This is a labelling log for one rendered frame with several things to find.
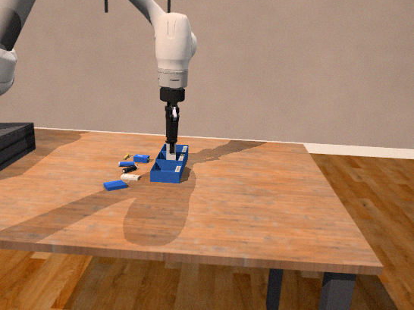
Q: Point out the black aa battery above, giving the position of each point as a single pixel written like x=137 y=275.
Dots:
x=131 y=168

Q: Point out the blue nine-volt battery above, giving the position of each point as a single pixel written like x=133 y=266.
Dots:
x=141 y=158

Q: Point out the white domino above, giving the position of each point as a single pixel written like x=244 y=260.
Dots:
x=129 y=177

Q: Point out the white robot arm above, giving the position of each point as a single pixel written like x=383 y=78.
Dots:
x=173 y=41

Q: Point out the blue three-compartment bin rack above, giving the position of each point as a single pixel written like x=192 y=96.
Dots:
x=169 y=171

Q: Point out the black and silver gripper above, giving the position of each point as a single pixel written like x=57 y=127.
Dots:
x=172 y=97

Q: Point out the blue aa battery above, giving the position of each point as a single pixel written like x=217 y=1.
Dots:
x=126 y=163

